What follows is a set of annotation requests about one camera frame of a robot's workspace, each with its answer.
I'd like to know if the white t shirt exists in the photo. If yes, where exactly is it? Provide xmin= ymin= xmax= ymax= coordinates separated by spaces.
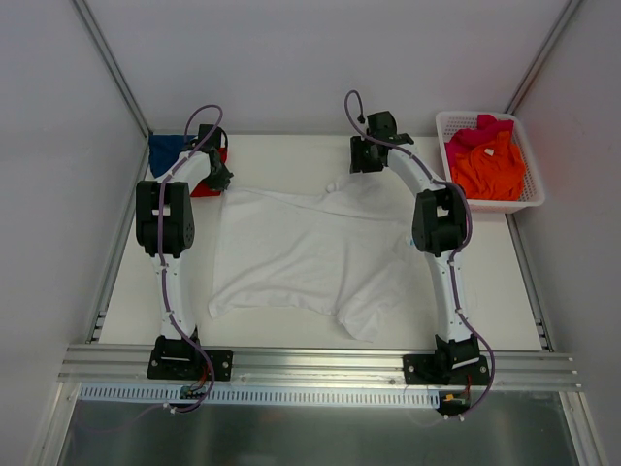
xmin=208 ymin=172 xmax=437 ymax=342

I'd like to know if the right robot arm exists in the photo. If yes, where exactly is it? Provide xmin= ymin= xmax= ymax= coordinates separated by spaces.
xmin=349 ymin=112 xmax=489 ymax=386

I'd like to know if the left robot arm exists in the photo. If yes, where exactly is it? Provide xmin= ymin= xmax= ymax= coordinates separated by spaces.
xmin=135 ymin=124 xmax=233 ymax=382

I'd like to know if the folded blue t shirt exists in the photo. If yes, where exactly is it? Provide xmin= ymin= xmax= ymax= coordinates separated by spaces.
xmin=148 ymin=134 xmax=191 ymax=179

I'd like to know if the folded red t shirt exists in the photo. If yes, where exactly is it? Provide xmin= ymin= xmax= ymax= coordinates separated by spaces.
xmin=188 ymin=128 xmax=230 ymax=199

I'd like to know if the white plastic basket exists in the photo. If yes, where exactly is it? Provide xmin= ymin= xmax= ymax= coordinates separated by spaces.
xmin=436 ymin=111 xmax=545 ymax=214

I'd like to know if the pink t shirt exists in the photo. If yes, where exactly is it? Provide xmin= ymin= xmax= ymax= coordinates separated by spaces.
xmin=444 ymin=114 xmax=514 ymax=168

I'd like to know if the orange t shirt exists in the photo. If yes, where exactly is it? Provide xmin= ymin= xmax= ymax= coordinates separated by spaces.
xmin=450 ymin=131 xmax=526 ymax=201

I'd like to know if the left aluminium frame post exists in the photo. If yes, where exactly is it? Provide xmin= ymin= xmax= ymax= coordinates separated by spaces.
xmin=70 ymin=0 xmax=151 ymax=139

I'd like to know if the aluminium frame post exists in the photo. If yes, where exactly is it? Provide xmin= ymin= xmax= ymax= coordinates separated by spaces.
xmin=70 ymin=0 xmax=151 ymax=139
xmin=505 ymin=0 xmax=585 ymax=115

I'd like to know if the right aluminium frame post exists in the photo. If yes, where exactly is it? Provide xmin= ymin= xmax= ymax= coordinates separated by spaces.
xmin=505 ymin=0 xmax=585 ymax=115

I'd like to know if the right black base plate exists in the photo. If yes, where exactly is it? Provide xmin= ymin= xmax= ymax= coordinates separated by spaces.
xmin=402 ymin=353 xmax=490 ymax=386

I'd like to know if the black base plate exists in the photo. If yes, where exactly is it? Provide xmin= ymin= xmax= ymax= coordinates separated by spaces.
xmin=147 ymin=349 xmax=234 ymax=383
xmin=402 ymin=353 xmax=490 ymax=386

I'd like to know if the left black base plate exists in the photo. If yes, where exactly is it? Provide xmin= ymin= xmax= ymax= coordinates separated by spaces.
xmin=147 ymin=349 xmax=234 ymax=383

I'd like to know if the aluminium mounting rail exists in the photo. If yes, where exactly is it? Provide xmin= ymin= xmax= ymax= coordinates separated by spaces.
xmin=58 ymin=344 xmax=584 ymax=392

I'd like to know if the white slotted cable duct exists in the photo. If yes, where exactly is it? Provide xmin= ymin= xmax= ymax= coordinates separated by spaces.
xmin=79 ymin=383 xmax=440 ymax=409

